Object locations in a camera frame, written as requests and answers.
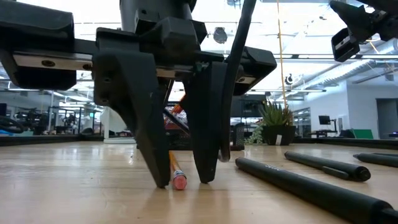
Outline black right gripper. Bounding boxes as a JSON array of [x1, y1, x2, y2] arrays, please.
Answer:
[[329, 0, 398, 63]]

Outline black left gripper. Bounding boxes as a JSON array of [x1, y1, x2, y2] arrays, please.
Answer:
[[0, 0, 277, 97]]

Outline red scissors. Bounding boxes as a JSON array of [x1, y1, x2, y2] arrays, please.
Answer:
[[164, 95, 187, 125]]

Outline orange pencil with pink eraser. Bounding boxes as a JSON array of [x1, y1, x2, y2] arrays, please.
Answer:
[[169, 151, 188, 191]]

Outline black pen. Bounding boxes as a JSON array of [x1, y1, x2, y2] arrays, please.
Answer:
[[284, 151, 372, 183], [235, 157, 398, 224], [353, 152, 398, 169]]

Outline black mesh desk organizer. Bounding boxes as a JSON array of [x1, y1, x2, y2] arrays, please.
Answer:
[[163, 105, 246, 152]]

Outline large black monitor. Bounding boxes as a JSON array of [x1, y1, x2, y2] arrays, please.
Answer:
[[231, 93, 267, 118]]

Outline potted succulent plant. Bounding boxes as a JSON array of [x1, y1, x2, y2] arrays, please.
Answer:
[[244, 100, 297, 146]]

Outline green board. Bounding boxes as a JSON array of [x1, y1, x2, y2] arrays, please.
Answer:
[[353, 129, 374, 140]]

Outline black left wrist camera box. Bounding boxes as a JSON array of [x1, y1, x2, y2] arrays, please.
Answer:
[[95, 8, 208, 63]]

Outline black left wrist camera cable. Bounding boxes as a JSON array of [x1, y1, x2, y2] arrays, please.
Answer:
[[219, 0, 257, 163]]

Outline yellow hanging cord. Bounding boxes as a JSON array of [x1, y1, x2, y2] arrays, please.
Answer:
[[275, 0, 287, 110]]

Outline black aluminium table frame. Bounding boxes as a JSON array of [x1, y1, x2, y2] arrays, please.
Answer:
[[0, 134, 398, 151]]

